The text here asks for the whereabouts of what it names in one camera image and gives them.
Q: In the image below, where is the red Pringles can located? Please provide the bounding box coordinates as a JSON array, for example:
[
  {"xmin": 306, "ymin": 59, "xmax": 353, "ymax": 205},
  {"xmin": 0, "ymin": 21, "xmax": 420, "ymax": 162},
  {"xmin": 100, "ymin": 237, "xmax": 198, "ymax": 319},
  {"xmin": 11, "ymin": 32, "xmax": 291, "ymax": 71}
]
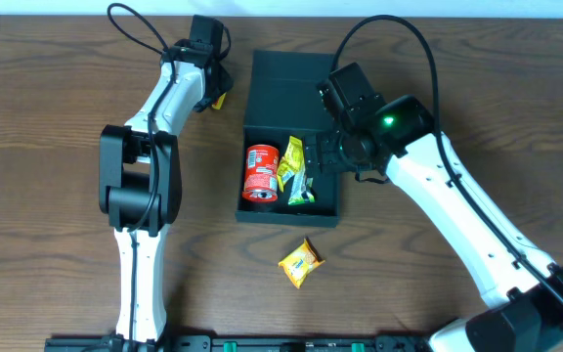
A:
[{"xmin": 241, "ymin": 144, "xmax": 280, "ymax": 203}]

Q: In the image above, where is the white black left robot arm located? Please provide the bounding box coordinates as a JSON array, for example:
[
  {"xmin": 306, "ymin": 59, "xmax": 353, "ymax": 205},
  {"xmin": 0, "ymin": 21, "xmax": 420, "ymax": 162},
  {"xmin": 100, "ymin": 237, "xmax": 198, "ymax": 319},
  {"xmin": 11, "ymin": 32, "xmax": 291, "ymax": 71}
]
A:
[{"xmin": 94, "ymin": 15, "xmax": 233, "ymax": 351}]

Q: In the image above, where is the yellow cracker packet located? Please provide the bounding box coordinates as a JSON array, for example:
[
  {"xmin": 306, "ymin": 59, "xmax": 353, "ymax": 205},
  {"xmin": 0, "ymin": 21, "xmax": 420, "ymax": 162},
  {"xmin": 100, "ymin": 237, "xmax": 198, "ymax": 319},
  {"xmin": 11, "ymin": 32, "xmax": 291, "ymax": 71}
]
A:
[{"xmin": 278, "ymin": 238, "xmax": 325, "ymax": 289}]

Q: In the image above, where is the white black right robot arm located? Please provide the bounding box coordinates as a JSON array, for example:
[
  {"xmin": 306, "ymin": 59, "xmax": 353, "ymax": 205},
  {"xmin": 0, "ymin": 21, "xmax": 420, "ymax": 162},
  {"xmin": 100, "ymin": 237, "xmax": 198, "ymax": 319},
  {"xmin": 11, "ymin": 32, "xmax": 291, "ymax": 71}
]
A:
[{"xmin": 304, "ymin": 64, "xmax": 563, "ymax": 351}]

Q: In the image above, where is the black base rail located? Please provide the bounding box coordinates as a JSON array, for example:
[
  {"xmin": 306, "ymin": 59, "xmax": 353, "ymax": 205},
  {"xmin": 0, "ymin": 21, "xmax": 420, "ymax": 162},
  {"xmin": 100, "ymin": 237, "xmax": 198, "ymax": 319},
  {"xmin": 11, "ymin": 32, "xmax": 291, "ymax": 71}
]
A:
[{"xmin": 43, "ymin": 335, "xmax": 432, "ymax": 352}]

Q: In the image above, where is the green yellow snack bar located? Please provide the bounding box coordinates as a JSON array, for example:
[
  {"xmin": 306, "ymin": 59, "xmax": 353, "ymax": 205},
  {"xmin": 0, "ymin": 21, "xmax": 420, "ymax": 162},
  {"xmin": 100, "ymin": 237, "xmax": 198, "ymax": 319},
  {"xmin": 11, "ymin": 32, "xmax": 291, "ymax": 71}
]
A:
[{"xmin": 288, "ymin": 169, "xmax": 316, "ymax": 206}]

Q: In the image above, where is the black open gift box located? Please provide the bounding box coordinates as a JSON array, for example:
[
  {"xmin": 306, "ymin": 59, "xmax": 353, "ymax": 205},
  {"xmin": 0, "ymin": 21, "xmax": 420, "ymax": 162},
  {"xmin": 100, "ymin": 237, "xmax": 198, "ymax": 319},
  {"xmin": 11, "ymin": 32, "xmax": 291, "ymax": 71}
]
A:
[{"xmin": 236, "ymin": 50, "xmax": 340, "ymax": 228}]

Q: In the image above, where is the yellow orange snack packet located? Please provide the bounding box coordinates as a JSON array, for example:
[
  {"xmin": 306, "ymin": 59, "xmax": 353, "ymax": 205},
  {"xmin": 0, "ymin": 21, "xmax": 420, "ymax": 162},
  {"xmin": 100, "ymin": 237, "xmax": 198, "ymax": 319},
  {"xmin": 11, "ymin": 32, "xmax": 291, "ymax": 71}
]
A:
[{"xmin": 211, "ymin": 93, "xmax": 226, "ymax": 110}]

